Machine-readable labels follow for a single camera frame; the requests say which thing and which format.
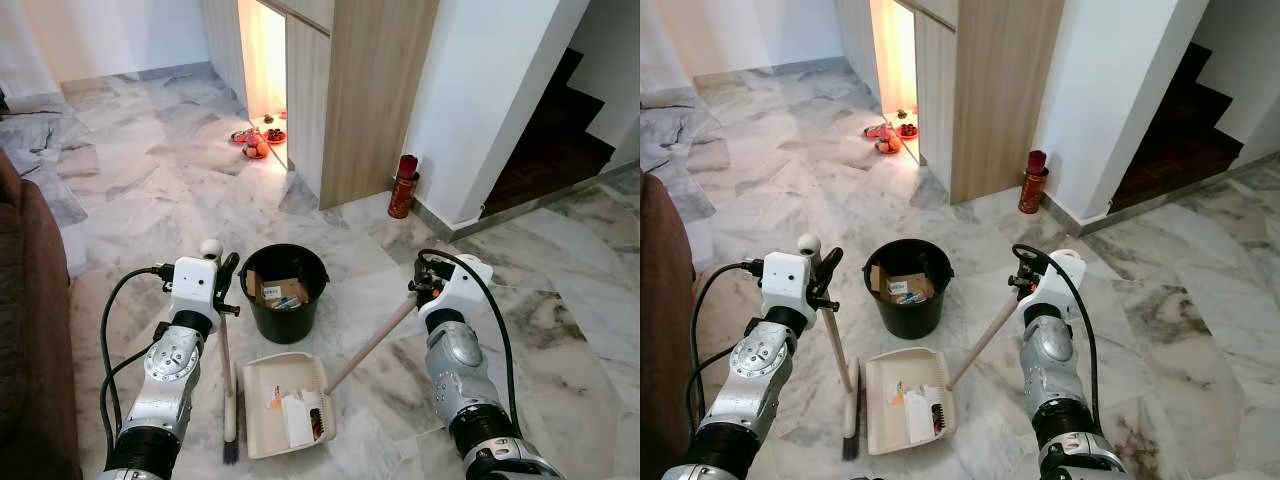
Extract brown sofa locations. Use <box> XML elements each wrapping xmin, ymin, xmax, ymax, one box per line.
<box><xmin>640</xmin><ymin>172</ymin><xmax>701</xmax><ymax>480</ymax></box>
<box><xmin>0</xmin><ymin>150</ymin><xmax>83</xmax><ymax>480</ymax></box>

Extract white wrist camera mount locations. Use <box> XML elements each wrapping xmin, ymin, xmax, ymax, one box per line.
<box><xmin>420</xmin><ymin>255</ymin><xmax>494</xmax><ymax>316</ymax></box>
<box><xmin>762</xmin><ymin>252</ymin><xmax>813</xmax><ymax>311</ymax></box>
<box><xmin>1030</xmin><ymin>250</ymin><xmax>1088</xmax><ymax>311</ymax></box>
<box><xmin>170</xmin><ymin>256</ymin><xmax>221</xmax><ymax>319</ymax></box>

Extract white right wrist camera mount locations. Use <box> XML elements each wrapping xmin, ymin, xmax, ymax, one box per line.
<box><xmin>1030</xmin><ymin>250</ymin><xmax>1088</xmax><ymax>311</ymax></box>
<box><xmin>420</xmin><ymin>255</ymin><xmax>494</xmax><ymax>316</ymax></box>

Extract orange can with red cap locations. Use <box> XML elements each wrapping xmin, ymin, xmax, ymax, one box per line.
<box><xmin>1018</xmin><ymin>150</ymin><xmax>1049</xmax><ymax>215</ymax></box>
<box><xmin>388</xmin><ymin>155</ymin><xmax>421</xmax><ymax>220</ymax></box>

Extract black plastic bucket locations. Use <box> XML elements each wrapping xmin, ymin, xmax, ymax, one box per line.
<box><xmin>238</xmin><ymin>243</ymin><xmax>330</xmax><ymax>345</ymax></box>
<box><xmin>864</xmin><ymin>238</ymin><xmax>954</xmax><ymax>340</ymax></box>

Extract wooden handled broom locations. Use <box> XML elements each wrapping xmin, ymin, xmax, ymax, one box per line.
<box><xmin>200</xmin><ymin>238</ymin><xmax>241</xmax><ymax>467</ymax></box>
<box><xmin>798</xmin><ymin>234</ymin><xmax>863</xmax><ymax>463</ymax></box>

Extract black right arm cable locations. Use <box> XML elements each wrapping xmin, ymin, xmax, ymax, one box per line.
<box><xmin>418</xmin><ymin>248</ymin><xmax>523</xmax><ymax>446</ymax></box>
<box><xmin>1012</xmin><ymin>243</ymin><xmax>1101</xmax><ymax>426</ymax></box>

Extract light wooden cabinet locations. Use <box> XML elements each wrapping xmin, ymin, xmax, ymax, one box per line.
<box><xmin>835</xmin><ymin>0</ymin><xmax>1066</xmax><ymax>206</ymax></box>
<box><xmin>200</xmin><ymin>0</ymin><xmax>441</xmax><ymax>211</ymax></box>

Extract dark wooden stairs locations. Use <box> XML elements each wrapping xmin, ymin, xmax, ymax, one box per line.
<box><xmin>482</xmin><ymin>48</ymin><xmax>616</xmax><ymax>218</ymax></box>
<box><xmin>1110</xmin><ymin>42</ymin><xmax>1246</xmax><ymax>213</ymax></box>

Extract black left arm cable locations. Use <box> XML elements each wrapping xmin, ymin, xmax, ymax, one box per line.
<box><xmin>100</xmin><ymin>265</ymin><xmax>179</xmax><ymax>451</ymax></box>
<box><xmin>688</xmin><ymin>260</ymin><xmax>769</xmax><ymax>431</ymax></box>

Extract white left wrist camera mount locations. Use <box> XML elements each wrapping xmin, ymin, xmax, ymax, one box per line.
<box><xmin>762</xmin><ymin>252</ymin><xmax>813</xmax><ymax>311</ymax></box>
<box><xmin>170</xmin><ymin>256</ymin><xmax>221</xmax><ymax>319</ymax></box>

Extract white paper card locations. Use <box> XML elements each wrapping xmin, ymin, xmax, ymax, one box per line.
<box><xmin>903</xmin><ymin>388</ymin><xmax>941</xmax><ymax>444</ymax></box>
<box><xmin>280</xmin><ymin>392</ymin><xmax>323</xmax><ymax>448</ymax></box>

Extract beige long handled dustpan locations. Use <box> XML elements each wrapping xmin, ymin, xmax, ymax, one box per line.
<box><xmin>865</xmin><ymin>295</ymin><xmax>1023</xmax><ymax>457</ymax></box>
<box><xmin>243</xmin><ymin>295</ymin><xmax>419</xmax><ymax>460</ymax></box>

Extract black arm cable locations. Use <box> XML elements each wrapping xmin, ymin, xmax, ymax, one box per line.
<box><xmin>418</xmin><ymin>248</ymin><xmax>523</xmax><ymax>446</ymax></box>
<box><xmin>1012</xmin><ymin>243</ymin><xmax>1101</xmax><ymax>426</ymax></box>
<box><xmin>100</xmin><ymin>265</ymin><xmax>179</xmax><ymax>451</ymax></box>
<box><xmin>688</xmin><ymin>260</ymin><xmax>769</xmax><ymax>431</ymax></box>

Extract brown cardboard box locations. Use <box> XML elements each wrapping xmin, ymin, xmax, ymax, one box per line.
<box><xmin>245</xmin><ymin>270</ymin><xmax>311</xmax><ymax>309</ymax></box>
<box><xmin>870</xmin><ymin>265</ymin><xmax>936</xmax><ymax>304</ymax></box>

